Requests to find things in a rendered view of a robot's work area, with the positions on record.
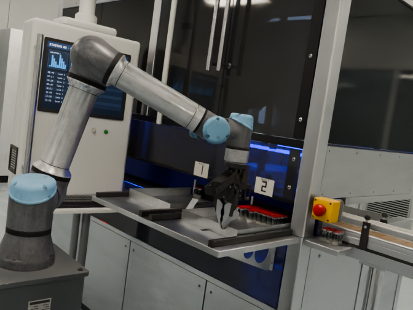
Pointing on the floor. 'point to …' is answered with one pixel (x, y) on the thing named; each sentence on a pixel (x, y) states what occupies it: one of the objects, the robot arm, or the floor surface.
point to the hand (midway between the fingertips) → (221, 225)
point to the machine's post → (314, 151)
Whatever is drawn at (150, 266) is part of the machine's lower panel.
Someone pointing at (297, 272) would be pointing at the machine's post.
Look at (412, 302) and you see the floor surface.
